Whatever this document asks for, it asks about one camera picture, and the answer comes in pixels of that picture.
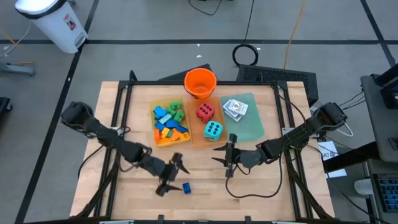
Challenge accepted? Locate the white cable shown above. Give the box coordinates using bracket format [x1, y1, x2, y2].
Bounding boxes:
[309, 105, 354, 138]

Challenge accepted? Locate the translucent green plastic tray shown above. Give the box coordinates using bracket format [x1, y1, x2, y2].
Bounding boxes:
[220, 92, 266, 144]

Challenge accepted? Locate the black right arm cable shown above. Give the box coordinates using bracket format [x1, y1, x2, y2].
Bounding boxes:
[224, 154, 284, 200]

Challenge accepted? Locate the black coiled cable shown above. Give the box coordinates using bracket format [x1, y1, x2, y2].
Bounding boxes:
[231, 0, 260, 67]

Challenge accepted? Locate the black keyboard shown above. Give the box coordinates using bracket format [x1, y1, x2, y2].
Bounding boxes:
[373, 173, 398, 214]

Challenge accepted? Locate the grey side desk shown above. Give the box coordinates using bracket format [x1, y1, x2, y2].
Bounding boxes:
[359, 63, 398, 164]

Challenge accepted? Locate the teal foam die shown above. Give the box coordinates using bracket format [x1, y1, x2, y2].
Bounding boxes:
[203, 121, 224, 142]

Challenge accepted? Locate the black aluminium table frame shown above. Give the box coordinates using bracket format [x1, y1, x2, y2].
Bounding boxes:
[70, 70, 336, 224]

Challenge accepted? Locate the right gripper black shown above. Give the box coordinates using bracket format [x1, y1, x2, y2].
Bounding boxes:
[211, 133, 267, 179]

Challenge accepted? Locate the white paper label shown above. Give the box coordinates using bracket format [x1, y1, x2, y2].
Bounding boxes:
[318, 140, 340, 162]

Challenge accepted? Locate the white paper sheet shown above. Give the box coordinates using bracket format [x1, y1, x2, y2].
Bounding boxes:
[326, 168, 348, 179]

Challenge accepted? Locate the translucent orange plastic tray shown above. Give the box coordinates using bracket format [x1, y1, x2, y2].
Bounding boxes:
[187, 96, 229, 147]

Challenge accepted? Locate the orange plastic bucket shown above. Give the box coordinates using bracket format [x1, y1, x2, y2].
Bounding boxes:
[183, 68, 218, 100]

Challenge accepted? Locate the black floor object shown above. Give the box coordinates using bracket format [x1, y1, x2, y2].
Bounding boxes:
[0, 96, 13, 121]

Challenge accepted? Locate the yellow cable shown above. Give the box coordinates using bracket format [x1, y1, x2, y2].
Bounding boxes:
[283, 0, 308, 70]

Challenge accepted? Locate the translucent yellow plastic tray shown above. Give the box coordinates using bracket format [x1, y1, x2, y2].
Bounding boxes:
[150, 97, 192, 147]

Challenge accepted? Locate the red foam die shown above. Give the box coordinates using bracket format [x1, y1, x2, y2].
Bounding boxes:
[195, 103, 216, 124]

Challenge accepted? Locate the black desk monitor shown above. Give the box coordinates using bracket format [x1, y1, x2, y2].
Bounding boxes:
[371, 63, 398, 110]

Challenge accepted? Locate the grey stand foot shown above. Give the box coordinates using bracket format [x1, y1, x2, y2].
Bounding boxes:
[0, 60, 37, 78]

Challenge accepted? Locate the long red-orange toy brick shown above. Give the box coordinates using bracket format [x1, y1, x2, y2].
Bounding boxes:
[154, 129, 175, 146]

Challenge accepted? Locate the white pedal trash bin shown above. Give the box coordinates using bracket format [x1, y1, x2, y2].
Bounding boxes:
[14, 0, 89, 55]

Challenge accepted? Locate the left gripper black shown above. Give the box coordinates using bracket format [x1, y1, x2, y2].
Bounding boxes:
[143, 152, 191, 197]

